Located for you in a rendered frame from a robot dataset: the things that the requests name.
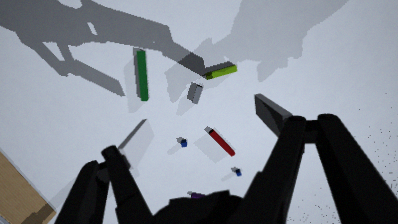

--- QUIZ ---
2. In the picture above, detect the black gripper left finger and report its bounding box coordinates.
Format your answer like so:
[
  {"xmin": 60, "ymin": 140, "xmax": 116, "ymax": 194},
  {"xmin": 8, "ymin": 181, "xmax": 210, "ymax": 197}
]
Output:
[{"xmin": 54, "ymin": 119, "xmax": 156, "ymax": 224}]

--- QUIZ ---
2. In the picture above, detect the grey rectangular bar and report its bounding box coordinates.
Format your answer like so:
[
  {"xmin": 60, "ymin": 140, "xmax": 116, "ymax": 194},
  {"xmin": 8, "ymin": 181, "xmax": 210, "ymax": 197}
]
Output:
[{"xmin": 192, "ymin": 85, "xmax": 203, "ymax": 104}]

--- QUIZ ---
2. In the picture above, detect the dark red rod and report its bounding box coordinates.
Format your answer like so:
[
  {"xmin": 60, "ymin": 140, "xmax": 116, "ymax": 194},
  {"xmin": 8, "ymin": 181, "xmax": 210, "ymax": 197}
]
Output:
[{"xmin": 209, "ymin": 129, "xmax": 235, "ymax": 156}]

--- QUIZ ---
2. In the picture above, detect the purple rod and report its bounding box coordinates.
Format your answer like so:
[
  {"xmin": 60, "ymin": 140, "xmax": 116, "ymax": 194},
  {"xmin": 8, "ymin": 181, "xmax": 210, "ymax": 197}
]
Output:
[{"xmin": 191, "ymin": 193, "xmax": 205, "ymax": 198}]

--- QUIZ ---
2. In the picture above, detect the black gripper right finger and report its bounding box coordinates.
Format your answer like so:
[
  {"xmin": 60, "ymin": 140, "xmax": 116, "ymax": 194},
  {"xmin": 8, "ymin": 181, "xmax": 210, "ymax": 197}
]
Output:
[{"xmin": 226, "ymin": 93, "xmax": 398, "ymax": 224}]

